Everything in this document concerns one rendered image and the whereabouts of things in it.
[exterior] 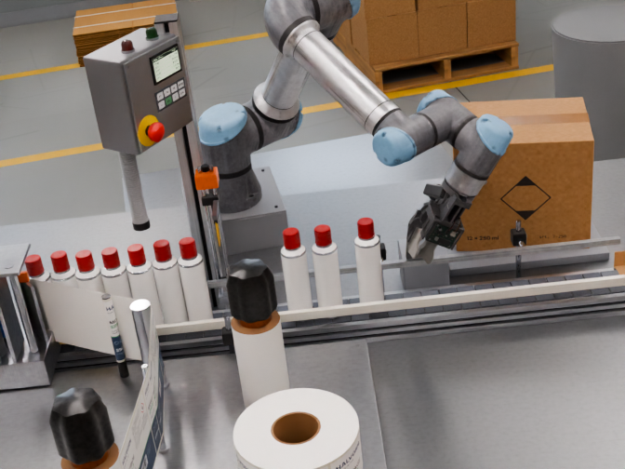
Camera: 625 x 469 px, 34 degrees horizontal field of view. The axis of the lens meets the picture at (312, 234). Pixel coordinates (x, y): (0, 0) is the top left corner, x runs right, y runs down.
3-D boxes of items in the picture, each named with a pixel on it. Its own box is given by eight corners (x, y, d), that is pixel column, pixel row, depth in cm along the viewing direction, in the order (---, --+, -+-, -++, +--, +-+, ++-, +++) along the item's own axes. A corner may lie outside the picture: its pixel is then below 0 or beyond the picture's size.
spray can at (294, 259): (289, 324, 215) (277, 238, 205) (288, 310, 219) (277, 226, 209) (313, 321, 215) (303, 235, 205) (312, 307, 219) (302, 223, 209)
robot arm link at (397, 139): (244, -16, 208) (407, 143, 191) (285, -31, 214) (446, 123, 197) (233, 28, 217) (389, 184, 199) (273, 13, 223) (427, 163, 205)
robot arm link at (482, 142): (492, 109, 204) (524, 134, 201) (464, 154, 210) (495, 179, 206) (472, 110, 198) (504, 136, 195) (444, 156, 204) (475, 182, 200)
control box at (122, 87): (101, 149, 202) (81, 56, 192) (157, 115, 214) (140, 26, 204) (140, 157, 196) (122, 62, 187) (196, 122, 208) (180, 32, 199)
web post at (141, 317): (144, 394, 199) (126, 313, 190) (147, 379, 203) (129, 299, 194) (168, 391, 199) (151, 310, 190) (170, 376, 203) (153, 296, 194)
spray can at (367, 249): (361, 314, 215) (352, 228, 205) (359, 300, 220) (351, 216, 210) (386, 311, 215) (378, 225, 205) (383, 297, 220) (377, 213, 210)
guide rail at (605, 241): (109, 300, 217) (108, 294, 216) (110, 296, 218) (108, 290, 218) (620, 244, 216) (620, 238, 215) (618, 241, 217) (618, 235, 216)
